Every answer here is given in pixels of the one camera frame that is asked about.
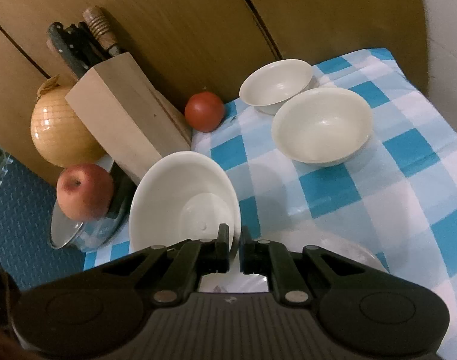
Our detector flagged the white bowl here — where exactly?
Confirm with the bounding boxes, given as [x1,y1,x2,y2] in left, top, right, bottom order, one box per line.
[128,151,241,259]
[239,59,314,116]
[271,87,373,167]

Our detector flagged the white plate pink flower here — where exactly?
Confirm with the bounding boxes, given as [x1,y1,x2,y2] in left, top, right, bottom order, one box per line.
[199,230,388,293]

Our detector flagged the steel pot with lid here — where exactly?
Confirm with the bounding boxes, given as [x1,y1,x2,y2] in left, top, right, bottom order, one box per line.
[48,155,137,253]

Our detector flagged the red apple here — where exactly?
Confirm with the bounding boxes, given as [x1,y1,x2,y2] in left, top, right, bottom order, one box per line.
[56,163,114,221]

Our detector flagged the wooden knife block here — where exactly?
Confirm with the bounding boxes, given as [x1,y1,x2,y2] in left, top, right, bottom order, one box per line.
[65,52,192,184]

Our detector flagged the red tomato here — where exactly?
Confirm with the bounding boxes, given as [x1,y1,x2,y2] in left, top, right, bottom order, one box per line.
[184,91,225,133]

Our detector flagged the blue checkered tablecloth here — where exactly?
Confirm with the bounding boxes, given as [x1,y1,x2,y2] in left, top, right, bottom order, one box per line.
[82,47,457,360]

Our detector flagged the white bowl back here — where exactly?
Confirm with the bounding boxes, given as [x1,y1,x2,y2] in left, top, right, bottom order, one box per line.
[239,59,314,116]

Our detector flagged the blue foam mat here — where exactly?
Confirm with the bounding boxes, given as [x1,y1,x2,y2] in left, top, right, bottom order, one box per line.
[0,157,85,290]

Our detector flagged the yellow onion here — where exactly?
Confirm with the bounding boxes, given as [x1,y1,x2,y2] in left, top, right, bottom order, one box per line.
[30,76,106,168]

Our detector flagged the black knife handle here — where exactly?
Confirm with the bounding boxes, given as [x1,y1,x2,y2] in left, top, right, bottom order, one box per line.
[47,21,107,80]

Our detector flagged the wooden knife handle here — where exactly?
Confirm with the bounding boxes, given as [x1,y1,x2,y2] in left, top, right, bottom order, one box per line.
[82,6,125,57]

